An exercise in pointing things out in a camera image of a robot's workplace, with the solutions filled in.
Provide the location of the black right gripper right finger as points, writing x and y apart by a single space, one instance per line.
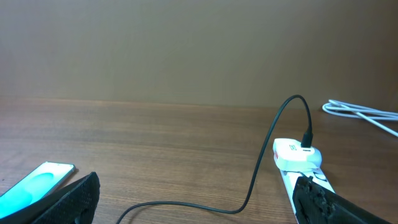
315 204

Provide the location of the teal screen smartphone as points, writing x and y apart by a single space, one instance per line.
43 180

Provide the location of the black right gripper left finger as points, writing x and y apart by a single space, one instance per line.
75 203

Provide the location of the white power strip socket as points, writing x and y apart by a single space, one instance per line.
293 161

